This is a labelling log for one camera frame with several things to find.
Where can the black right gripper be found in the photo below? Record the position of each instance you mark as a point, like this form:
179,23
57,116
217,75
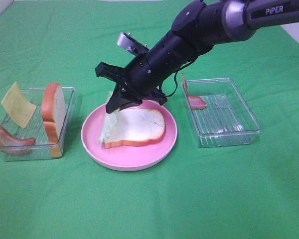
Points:
136,82

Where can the toy bread slice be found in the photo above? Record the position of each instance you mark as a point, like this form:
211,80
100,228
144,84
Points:
137,127
53,114

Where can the green toy lettuce leaf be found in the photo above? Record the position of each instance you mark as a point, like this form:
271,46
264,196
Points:
109,123

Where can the toy bacon strip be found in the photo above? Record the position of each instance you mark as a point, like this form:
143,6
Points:
12,145
195,102

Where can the yellow toy cheese slice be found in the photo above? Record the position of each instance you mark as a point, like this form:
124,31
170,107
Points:
17,106

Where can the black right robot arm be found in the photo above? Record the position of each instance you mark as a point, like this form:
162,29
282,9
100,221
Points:
194,32

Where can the pink round plate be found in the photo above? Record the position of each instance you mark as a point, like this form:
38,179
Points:
127,158

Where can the clear right plastic tray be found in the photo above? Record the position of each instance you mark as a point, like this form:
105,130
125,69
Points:
227,120

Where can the green tablecloth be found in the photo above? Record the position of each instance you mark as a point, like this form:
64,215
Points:
237,192

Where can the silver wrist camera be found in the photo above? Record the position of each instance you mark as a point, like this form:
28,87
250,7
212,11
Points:
131,45

